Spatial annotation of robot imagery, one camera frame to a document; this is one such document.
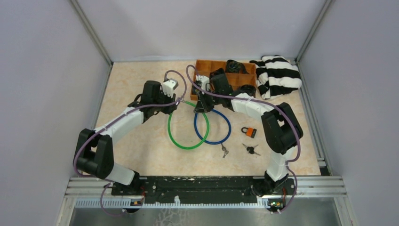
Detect rolled green tie, unrolling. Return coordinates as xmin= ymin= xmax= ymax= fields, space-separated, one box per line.
xmin=225 ymin=59 xmax=248 ymax=74

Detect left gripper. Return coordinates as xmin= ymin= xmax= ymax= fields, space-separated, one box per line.
xmin=153 ymin=89 xmax=177 ymax=115

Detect blue cable lock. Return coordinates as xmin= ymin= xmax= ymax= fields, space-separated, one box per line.
xmin=193 ymin=108 xmax=232 ymax=146

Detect rolled dark tie, front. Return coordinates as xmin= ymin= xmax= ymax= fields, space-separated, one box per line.
xmin=239 ymin=84 xmax=256 ymax=97

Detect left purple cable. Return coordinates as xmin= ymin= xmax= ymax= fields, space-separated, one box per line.
xmin=72 ymin=70 xmax=188 ymax=217

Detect blue lock key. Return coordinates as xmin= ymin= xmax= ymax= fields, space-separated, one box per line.
xmin=221 ymin=143 xmax=229 ymax=158

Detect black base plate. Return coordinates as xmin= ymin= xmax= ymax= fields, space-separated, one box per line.
xmin=111 ymin=175 xmax=297 ymax=205

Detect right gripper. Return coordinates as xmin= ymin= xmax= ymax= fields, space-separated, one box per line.
xmin=194 ymin=88 xmax=222 ymax=113

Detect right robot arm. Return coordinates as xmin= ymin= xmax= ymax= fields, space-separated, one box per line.
xmin=192 ymin=74 xmax=303 ymax=194

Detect orange padlock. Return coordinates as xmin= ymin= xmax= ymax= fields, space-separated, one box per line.
xmin=241 ymin=127 xmax=257 ymax=138

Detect wooden compartment tray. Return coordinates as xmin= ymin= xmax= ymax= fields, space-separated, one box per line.
xmin=195 ymin=59 xmax=257 ymax=97

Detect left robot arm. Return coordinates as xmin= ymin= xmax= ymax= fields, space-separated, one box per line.
xmin=73 ymin=79 xmax=178 ymax=195

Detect green cable lock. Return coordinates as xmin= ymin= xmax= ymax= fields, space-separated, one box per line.
xmin=167 ymin=102 xmax=210 ymax=151

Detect black white striped towel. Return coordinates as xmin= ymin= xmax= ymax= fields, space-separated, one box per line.
xmin=249 ymin=55 xmax=303 ymax=100

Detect purple cable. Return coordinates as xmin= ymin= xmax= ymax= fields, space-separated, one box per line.
xmin=185 ymin=65 xmax=302 ymax=214
xmin=72 ymin=70 xmax=188 ymax=217

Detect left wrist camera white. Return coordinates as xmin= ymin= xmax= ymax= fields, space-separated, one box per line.
xmin=161 ymin=79 xmax=178 ymax=97

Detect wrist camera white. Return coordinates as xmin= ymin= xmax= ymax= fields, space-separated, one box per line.
xmin=195 ymin=75 xmax=210 ymax=91
xmin=161 ymin=79 xmax=178 ymax=97

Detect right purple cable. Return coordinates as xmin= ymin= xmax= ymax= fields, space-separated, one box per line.
xmin=185 ymin=65 xmax=302 ymax=214

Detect black padlock keys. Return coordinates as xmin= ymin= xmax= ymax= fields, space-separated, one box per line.
xmin=242 ymin=144 xmax=260 ymax=156

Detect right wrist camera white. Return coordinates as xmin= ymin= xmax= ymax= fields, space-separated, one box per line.
xmin=195 ymin=75 xmax=210 ymax=91

